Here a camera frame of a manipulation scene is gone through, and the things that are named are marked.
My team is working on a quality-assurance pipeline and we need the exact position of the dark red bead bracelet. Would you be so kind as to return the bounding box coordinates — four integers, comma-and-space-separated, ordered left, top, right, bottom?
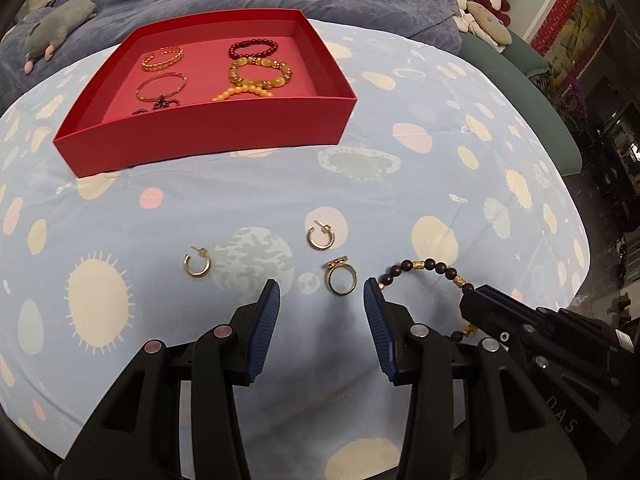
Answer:
228, 37, 278, 59

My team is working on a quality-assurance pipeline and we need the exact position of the potted plant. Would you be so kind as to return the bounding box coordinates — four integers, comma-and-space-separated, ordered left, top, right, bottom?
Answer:
530, 60, 601, 131

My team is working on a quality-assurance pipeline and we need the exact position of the cream plush toy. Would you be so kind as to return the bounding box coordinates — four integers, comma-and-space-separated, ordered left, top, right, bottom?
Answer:
452, 0, 481, 36

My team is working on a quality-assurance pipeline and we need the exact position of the gold hoop earring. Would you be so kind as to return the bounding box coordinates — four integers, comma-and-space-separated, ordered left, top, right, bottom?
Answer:
182, 246, 213, 278
306, 219, 335, 251

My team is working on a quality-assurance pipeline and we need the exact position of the gold braided cuff bracelet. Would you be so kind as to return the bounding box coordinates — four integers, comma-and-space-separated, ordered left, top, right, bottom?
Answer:
141, 46, 184, 72

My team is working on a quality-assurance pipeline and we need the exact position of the yellow bead bracelet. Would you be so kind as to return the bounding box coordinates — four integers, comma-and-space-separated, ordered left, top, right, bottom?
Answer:
211, 82, 275, 102

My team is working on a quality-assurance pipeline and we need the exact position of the yellow wall poster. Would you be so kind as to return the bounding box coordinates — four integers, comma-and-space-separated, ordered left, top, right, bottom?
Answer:
550, 0, 621, 76

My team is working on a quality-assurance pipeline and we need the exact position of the red cardboard box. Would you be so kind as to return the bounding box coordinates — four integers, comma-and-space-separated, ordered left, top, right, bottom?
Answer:
53, 8, 357, 179

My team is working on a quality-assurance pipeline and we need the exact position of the beige round plush cushion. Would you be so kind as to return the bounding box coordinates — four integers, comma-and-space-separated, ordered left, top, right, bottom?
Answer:
465, 0, 513, 53

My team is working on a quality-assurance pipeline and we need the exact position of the red wall hanging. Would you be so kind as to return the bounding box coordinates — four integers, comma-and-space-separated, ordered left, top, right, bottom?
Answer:
530, 0, 593, 56

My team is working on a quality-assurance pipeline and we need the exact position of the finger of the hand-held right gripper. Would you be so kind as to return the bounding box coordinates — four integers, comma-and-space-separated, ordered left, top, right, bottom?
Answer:
476, 284, 601, 332
459, 290, 539, 347

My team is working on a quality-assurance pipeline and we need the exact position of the grey plush mouse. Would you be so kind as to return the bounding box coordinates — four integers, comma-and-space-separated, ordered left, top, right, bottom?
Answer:
21, 0, 98, 73

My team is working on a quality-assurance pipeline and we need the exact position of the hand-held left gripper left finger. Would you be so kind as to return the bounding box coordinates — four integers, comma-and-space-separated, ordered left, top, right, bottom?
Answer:
57, 278, 281, 480

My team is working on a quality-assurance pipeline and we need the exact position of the purple bead bracelet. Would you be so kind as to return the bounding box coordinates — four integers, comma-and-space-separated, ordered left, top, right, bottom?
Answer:
131, 95, 181, 115

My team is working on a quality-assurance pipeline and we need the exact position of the gold ring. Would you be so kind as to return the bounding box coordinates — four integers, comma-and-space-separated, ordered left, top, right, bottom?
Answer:
322, 256, 358, 297

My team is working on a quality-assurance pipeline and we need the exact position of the green sofa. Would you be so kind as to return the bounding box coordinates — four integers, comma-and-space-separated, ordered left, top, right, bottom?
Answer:
440, 0, 583, 178

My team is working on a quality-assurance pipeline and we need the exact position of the planet print bed sheet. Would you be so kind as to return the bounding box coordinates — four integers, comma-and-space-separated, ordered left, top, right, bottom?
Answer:
0, 17, 593, 461

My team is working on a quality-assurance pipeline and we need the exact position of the dark brown bead bracelet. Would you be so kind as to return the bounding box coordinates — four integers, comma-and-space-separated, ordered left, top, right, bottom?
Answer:
377, 258, 476, 341

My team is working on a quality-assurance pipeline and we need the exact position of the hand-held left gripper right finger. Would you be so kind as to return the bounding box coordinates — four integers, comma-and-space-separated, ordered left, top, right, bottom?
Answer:
363, 277, 581, 480

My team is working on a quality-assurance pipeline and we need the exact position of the thin gold bangle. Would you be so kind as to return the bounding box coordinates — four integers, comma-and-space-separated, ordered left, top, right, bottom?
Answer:
135, 74, 188, 103

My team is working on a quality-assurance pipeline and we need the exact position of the yellow-green large bead bracelet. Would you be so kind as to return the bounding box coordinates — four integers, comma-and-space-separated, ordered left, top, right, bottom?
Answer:
228, 57, 292, 88

